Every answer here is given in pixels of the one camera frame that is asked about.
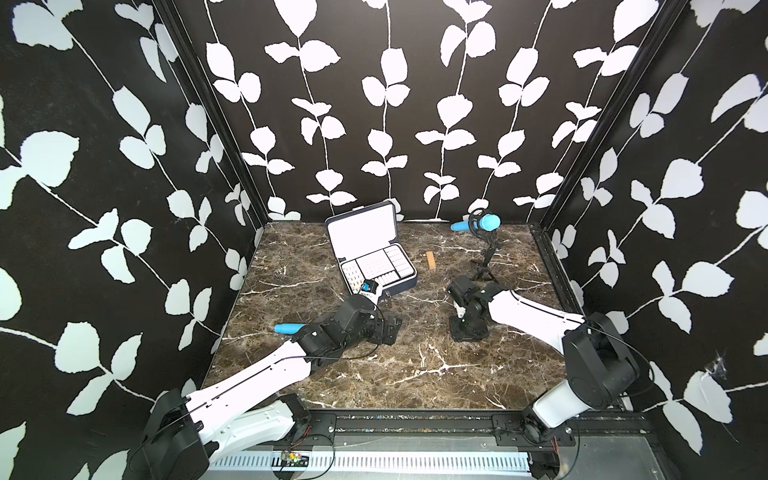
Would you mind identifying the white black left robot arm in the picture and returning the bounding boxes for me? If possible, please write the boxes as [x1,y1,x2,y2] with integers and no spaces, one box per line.
[127,295,402,479]

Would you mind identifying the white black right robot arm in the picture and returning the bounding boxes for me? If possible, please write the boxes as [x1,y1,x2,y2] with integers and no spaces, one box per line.
[447,275,641,444]

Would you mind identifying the small yellow wooden block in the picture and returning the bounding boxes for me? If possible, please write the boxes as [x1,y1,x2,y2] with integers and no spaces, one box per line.
[426,251,437,270]

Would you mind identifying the blue microphone on stand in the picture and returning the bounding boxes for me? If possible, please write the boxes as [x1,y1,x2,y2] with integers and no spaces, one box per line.
[450,214,501,232]

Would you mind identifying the small green circuit board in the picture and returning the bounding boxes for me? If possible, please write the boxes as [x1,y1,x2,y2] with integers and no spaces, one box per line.
[280,452,309,469]

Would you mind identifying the black front mounting rail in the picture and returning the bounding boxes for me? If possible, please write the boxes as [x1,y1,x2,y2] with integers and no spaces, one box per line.
[298,409,652,450]

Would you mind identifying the white slotted cable duct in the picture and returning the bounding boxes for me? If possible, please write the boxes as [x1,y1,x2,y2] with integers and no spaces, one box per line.
[209,450,530,476]

